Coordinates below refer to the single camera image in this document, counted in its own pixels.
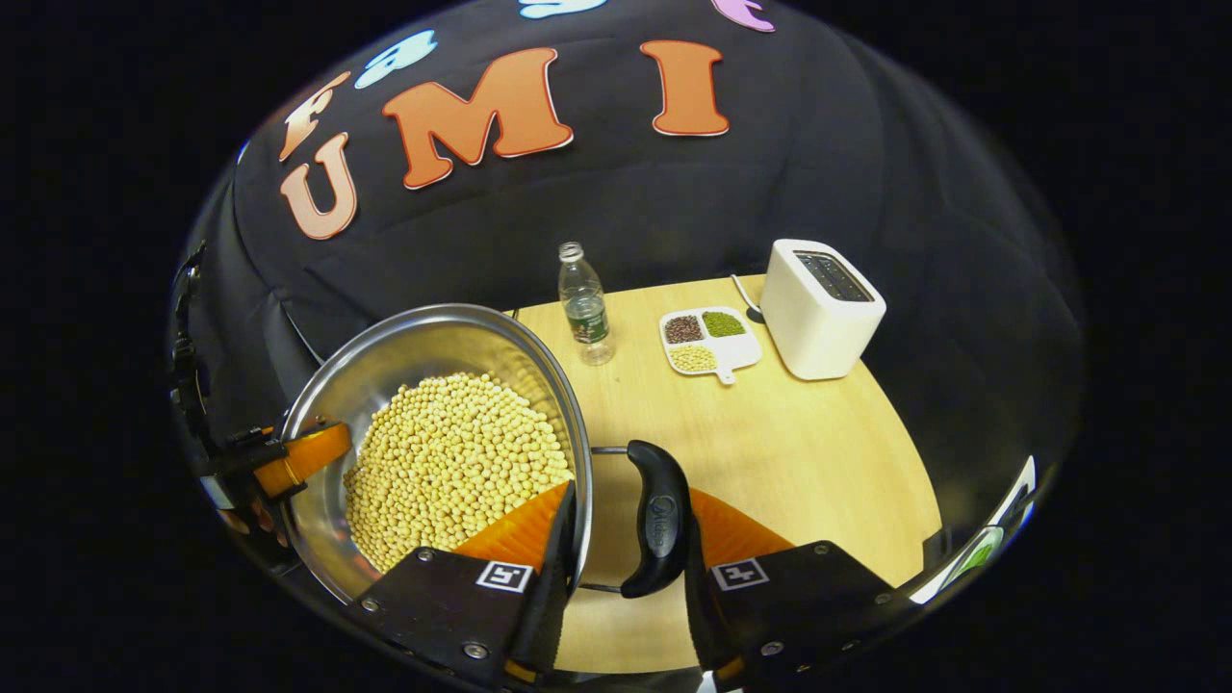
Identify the pile of soybeans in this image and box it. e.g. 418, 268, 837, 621
344, 372, 576, 576

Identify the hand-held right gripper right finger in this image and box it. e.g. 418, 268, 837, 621
683, 488, 913, 687

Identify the white and green sheet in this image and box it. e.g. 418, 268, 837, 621
910, 455, 1039, 605

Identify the steel pot with black handle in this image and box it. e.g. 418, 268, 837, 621
279, 303, 694, 607

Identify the white toaster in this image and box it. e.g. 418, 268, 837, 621
758, 238, 887, 381

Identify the clear plastic water bottle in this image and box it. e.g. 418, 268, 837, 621
558, 241, 617, 367

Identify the grey toaster cord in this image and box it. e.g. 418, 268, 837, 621
730, 274, 768, 324

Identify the white divided plate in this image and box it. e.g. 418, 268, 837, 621
659, 306, 764, 386

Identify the black backdrop cloth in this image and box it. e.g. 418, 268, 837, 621
168, 0, 1089, 540

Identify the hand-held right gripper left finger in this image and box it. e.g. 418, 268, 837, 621
349, 480, 579, 686

